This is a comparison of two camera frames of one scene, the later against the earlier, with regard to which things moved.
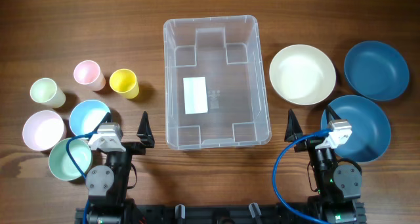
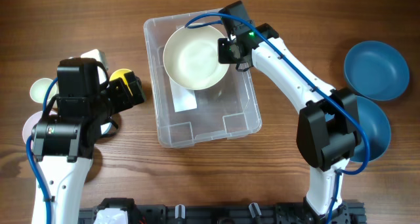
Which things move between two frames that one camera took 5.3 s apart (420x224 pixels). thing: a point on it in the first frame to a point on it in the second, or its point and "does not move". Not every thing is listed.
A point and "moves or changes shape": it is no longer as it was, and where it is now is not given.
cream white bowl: [302, 75] to [191, 57]
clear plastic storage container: [215, 89] moves or changes shape
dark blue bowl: [370, 126] does not move
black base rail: [211, 213] does not move
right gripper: [294, 130] to [228, 58]
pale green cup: [45, 90] does not move
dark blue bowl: [376, 71] does not move
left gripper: [146, 137] to [126, 100]
